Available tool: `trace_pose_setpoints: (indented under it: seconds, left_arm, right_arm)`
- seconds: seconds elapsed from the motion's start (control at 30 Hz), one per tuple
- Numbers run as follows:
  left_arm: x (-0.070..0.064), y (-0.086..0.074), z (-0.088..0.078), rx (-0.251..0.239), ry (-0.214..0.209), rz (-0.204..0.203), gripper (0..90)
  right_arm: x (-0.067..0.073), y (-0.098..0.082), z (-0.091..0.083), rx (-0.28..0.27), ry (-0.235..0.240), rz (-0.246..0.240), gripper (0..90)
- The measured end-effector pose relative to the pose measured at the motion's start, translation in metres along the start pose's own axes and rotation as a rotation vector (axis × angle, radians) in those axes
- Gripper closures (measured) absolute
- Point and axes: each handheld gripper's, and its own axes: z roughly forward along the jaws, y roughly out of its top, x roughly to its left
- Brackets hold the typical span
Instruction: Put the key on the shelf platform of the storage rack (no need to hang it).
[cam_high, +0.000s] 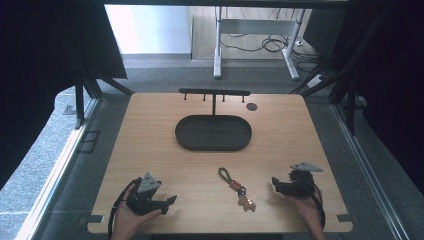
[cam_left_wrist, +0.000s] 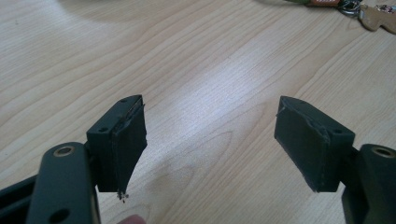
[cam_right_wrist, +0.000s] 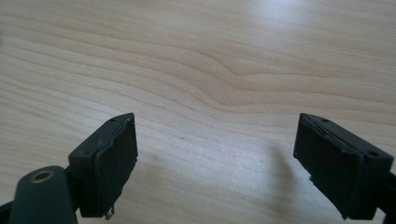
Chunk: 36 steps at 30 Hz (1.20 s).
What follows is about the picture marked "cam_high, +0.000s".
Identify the person's left hand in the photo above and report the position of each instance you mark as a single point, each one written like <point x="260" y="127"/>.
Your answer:
<point x="128" y="220"/>

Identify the black curtain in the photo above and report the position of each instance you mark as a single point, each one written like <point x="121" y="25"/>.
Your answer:
<point x="36" y="66"/>
<point x="390" y="83"/>

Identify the white desk frame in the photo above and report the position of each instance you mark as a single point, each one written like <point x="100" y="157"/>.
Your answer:
<point x="256" y="26"/>

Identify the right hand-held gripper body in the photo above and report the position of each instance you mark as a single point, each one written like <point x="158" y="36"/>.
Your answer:
<point x="300" y="183"/>

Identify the aluminium rail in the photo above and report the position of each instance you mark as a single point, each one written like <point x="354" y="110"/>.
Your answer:
<point x="50" y="180"/>
<point x="366" y="173"/>

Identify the grey round table grommet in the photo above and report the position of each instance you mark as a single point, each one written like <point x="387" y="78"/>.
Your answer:
<point x="251" y="107"/>

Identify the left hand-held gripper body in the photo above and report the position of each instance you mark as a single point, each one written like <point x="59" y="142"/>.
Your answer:
<point x="144" y="200"/>

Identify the black metal stand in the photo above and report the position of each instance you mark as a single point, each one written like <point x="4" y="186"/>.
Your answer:
<point x="80" y="103"/>
<point x="350" y="100"/>

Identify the black key rack with tray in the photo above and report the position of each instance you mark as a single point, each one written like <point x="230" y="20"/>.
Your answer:
<point x="213" y="132"/>

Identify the person's right hand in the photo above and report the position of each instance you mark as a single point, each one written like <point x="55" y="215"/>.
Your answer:
<point x="305" y="210"/>

